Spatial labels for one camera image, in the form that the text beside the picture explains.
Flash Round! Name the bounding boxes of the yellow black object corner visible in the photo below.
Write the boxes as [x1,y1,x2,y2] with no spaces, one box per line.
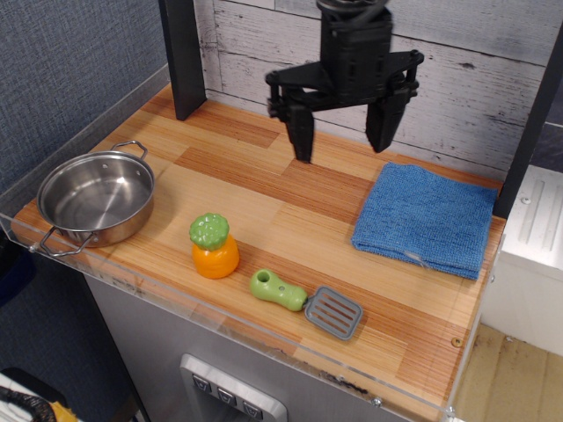
[1,387,78,422]

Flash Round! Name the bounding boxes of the black right vertical post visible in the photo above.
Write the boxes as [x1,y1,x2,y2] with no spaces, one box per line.
[494,28,562,219]

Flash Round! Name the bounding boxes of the folded blue towel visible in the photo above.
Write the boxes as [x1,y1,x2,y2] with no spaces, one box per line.
[351,163,497,280]

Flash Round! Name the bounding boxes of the black vertical post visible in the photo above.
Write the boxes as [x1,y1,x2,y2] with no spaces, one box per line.
[158,0,207,120]
[494,28,562,219]

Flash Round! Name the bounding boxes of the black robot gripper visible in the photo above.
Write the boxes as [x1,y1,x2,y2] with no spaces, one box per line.
[266,1,424,164]

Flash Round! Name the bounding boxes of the black left vertical post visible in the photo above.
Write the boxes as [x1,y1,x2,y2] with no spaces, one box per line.
[158,0,207,120]

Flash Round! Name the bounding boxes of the orange green toy pineapple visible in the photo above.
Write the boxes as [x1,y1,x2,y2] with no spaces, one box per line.
[189,213,240,280]

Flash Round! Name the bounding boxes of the silver toy kitchen cabinet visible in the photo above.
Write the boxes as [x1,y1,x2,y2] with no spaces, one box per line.
[87,277,443,421]

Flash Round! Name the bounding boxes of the green grey toy spatula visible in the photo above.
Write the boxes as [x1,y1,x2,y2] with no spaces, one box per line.
[250,269,363,341]

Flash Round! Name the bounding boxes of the silver button control panel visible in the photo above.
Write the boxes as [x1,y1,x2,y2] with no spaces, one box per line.
[179,353,289,421]

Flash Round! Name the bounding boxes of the clear acrylic edge guard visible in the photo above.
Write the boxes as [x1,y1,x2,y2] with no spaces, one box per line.
[0,63,507,422]

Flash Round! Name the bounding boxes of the white grooved side unit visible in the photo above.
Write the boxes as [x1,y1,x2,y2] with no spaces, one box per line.
[481,165,562,355]

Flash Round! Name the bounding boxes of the stainless steel pot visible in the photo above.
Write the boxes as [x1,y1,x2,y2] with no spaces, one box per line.
[36,141,156,258]

